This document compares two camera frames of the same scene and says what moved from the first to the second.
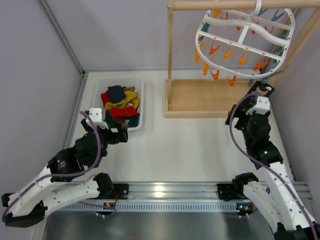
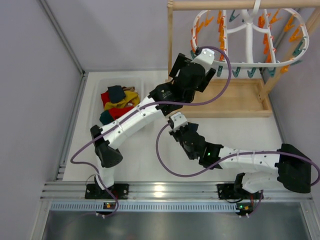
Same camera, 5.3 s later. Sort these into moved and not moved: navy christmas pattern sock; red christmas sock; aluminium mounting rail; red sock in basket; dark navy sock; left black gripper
Moved: left black gripper; navy christmas pattern sock
Not moved: dark navy sock; red sock in basket; red christmas sock; aluminium mounting rail
